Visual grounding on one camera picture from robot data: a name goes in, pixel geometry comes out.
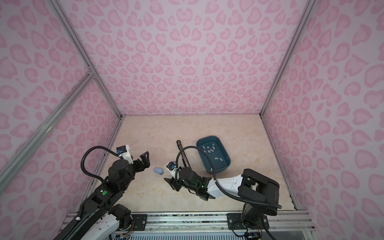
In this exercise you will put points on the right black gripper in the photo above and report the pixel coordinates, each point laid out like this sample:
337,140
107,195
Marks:
173,183

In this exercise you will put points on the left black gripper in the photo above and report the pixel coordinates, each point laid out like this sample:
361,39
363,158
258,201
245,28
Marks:
146,161

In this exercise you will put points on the light blue mini stapler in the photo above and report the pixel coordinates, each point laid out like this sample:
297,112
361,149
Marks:
159,171

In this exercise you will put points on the black stapler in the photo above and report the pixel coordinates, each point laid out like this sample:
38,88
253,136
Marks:
183,155

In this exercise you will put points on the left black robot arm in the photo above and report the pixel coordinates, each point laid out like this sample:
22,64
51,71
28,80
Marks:
99,215

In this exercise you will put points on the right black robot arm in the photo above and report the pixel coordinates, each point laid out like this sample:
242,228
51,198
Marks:
259,194

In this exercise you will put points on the teal plastic tray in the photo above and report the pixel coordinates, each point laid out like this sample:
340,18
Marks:
219,153

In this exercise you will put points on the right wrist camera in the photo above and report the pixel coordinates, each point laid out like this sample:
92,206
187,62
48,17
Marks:
173,170

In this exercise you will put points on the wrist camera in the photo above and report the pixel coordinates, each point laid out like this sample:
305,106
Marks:
173,170
124,153

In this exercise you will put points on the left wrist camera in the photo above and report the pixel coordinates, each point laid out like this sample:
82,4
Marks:
124,153

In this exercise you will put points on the aluminium frame strut left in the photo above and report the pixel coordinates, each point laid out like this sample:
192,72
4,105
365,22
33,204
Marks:
20,159

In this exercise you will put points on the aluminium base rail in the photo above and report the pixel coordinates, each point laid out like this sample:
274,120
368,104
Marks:
286,225

